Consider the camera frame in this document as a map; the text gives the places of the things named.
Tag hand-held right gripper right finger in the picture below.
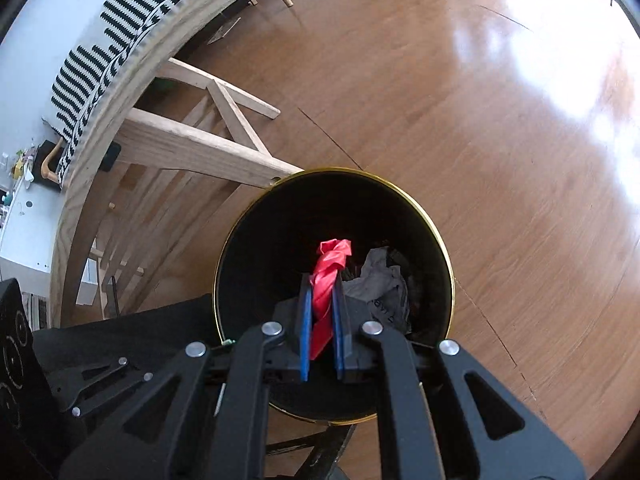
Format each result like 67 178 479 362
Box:
332 275 586 480

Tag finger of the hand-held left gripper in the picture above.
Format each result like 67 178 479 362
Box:
47 355 168 420

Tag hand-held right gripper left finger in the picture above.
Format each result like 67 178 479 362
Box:
59 274 315 480

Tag red plastic strip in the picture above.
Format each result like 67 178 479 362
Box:
309 237 353 361

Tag black gold-rimmed trash bin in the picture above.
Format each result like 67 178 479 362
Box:
212 166 457 427

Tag black chair leg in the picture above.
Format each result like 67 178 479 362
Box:
265 422 358 480

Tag white cabinet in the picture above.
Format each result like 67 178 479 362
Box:
0 180 58 273

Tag wooden table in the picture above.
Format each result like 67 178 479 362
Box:
49 0 306 331

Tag brown cardboard piece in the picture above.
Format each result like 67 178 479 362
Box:
206 16 242 45

